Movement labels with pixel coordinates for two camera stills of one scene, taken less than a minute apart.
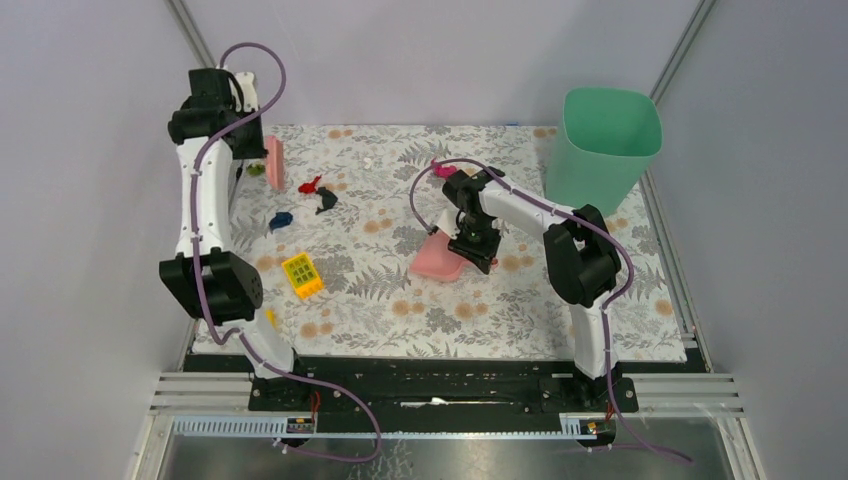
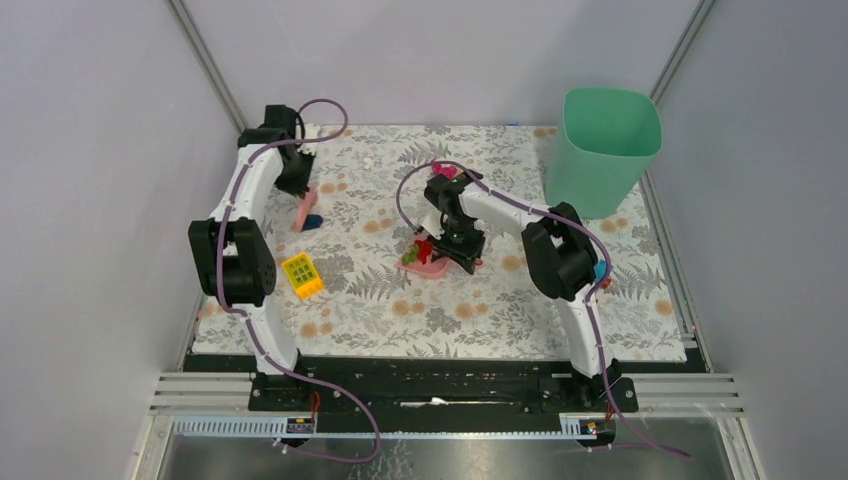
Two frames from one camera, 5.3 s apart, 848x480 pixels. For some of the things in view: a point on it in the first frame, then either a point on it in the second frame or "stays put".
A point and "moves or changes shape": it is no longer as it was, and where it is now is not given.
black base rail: x=441 y=386 stays put
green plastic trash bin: x=605 y=142 stays put
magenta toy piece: x=443 y=171 stays put
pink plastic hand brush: x=275 y=163 moves or changes shape
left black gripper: x=256 y=148 -> x=298 y=187
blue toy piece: x=280 y=219 -> x=312 y=221
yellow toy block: x=303 y=275 stays put
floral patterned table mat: x=345 y=248 stays put
